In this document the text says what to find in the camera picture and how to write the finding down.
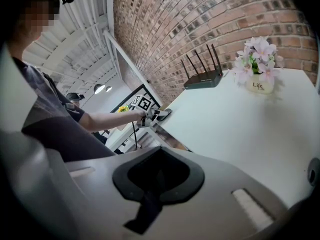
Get small white side table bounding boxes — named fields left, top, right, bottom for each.
left=107, top=122, right=161, bottom=151

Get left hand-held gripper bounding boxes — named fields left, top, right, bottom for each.
left=131, top=93, right=169, bottom=128

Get round grey cable grommet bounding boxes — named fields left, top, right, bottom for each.
left=306, top=157, right=320, bottom=187

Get person's left forearm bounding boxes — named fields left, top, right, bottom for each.
left=79, top=108, right=147, bottom=132

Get thin black cable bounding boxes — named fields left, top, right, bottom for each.
left=131, top=120, right=141, bottom=150

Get black metal railing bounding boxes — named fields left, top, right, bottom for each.
left=109, top=83, right=163, bottom=153

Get pale pink flowers in pot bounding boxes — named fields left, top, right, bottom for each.
left=228, top=35, right=285, bottom=95

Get person's head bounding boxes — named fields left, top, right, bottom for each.
left=7, top=0, right=61, bottom=57

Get grey computer mouse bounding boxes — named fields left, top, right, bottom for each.
left=158, top=108, right=173, bottom=122

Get black router with antennas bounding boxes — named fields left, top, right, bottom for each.
left=180, top=43, right=224, bottom=91

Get person's torso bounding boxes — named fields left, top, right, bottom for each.
left=9, top=56, right=116, bottom=162

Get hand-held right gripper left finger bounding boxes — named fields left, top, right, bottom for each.
left=64, top=146, right=163, bottom=240

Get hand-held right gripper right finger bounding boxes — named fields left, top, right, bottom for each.
left=139, top=147, right=288, bottom=240

